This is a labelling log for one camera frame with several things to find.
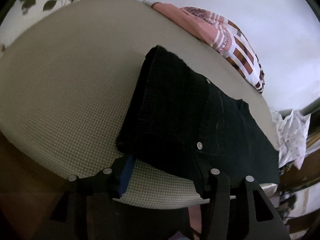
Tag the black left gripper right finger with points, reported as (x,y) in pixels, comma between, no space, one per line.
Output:
(247,214)

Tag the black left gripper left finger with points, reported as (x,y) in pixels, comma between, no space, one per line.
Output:
(84,208)

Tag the black pants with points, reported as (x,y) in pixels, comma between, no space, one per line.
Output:
(181,123)

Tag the white dotted crumpled bedsheet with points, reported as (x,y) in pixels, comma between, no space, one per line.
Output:
(292,132)

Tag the beige textured mattress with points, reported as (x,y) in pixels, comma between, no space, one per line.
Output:
(67,82)

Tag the pink brown patterned pillow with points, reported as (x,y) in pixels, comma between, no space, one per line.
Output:
(222,35)

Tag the white floral pillow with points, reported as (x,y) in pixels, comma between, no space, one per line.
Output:
(24,14)

